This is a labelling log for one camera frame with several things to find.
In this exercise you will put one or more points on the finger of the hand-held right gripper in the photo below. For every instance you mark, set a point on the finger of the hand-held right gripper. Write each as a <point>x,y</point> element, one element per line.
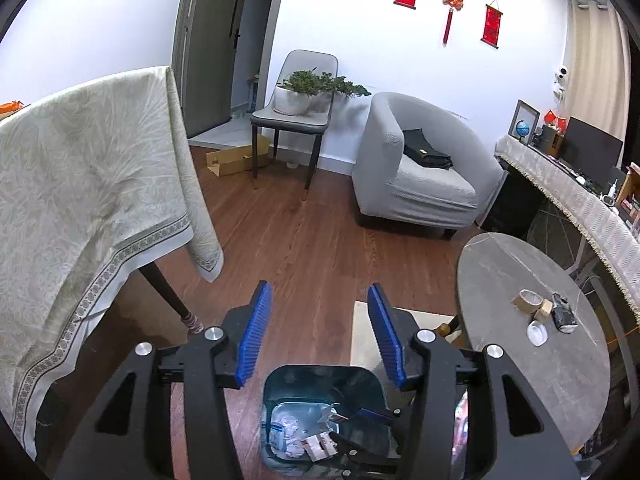
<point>360,452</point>
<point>375,414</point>

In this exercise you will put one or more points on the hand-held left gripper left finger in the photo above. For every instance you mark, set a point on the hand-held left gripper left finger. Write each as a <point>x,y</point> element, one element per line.
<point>255,335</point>

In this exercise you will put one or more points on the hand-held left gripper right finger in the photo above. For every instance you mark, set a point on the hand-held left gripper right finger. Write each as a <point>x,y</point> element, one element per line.
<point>385,335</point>

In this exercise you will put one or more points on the white cardboard box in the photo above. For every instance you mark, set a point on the white cardboard box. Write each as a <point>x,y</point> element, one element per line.
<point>320,447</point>

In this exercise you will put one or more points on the small white paper ball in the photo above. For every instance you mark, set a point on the small white paper ball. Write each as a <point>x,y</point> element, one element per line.
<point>330,415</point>

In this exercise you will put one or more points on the large white paper ball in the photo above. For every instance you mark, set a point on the large white paper ball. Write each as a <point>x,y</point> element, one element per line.
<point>292,435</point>

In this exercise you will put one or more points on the dark green trash bin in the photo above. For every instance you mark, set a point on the dark green trash bin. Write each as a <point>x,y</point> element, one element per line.
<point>310,385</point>

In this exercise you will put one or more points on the beige floor mat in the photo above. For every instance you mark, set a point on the beige floor mat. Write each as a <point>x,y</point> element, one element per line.
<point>362,340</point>

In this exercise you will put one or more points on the dark wooden table leg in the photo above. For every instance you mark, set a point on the dark wooden table leg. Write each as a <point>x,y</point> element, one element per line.
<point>165,290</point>

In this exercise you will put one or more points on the round grey marble table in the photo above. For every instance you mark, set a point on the round grey marble table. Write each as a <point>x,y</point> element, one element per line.
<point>500,285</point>

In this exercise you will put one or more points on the brown tape roll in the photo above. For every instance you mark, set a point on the brown tape roll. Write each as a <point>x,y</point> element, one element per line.
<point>517,305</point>

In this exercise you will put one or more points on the grey armchair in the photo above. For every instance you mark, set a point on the grey armchair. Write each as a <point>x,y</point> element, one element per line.
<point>425,195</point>

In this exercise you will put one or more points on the white round lid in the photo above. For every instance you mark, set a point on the white round lid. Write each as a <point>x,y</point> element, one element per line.
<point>537,335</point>

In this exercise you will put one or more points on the small tan box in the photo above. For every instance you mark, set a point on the small tan box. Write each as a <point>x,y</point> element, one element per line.
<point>542,311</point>

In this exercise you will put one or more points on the flat brown cardboard box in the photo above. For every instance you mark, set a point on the flat brown cardboard box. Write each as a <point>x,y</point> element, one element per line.
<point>235,162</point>

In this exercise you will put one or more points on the black packet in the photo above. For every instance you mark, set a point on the black packet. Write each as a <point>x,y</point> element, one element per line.
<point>562,315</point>

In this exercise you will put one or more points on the black bag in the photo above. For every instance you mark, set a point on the black bag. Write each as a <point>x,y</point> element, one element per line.
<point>425,152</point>

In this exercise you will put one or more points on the grey dining chair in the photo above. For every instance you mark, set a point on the grey dining chair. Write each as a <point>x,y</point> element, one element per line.
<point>287,120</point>

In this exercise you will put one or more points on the beige lace desk cloth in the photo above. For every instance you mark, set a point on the beige lace desk cloth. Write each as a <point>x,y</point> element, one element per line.
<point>560,185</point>

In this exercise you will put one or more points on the beige patterned tablecloth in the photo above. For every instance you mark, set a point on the beige patterned tablecloth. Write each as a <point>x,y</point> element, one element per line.
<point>75,185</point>

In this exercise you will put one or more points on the potted plant in white pot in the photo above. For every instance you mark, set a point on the potted plant in white pot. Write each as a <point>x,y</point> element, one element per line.
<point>290,102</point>

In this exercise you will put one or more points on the small blue globe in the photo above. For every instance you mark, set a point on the small blue globe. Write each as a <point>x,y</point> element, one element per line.
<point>522,127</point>

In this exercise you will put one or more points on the potted plant in grey pot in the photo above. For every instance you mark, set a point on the potted plant in grey pot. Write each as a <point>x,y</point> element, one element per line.
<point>345,87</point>

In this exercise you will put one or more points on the brown wooden speaker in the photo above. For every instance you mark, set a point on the brown wooden speaker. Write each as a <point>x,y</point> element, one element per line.
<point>550,140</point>

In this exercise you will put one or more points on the small red flags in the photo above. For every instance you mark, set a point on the small red flags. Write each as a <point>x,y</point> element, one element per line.
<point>552,119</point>

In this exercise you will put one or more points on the black monitor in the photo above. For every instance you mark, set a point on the black monitor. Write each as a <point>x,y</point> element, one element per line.
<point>590,150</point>

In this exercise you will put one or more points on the grey door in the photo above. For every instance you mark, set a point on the grey door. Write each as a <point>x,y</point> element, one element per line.
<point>200,60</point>

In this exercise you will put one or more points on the open cardboard box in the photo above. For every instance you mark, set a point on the open cardboard box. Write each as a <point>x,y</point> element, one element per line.
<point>631,180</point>

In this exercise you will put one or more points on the orange packet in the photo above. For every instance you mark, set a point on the orange packet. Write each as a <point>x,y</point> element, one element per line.
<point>10,108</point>

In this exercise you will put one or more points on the beige curtain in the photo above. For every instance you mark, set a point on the beige curtain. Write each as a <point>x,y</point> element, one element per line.
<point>595,70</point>

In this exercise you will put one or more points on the grey picture frame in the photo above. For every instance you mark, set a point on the grey picture frame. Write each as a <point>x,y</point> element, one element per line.
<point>531,114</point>

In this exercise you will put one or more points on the white security camera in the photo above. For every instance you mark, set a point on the white security camera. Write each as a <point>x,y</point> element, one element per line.
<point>564,74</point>

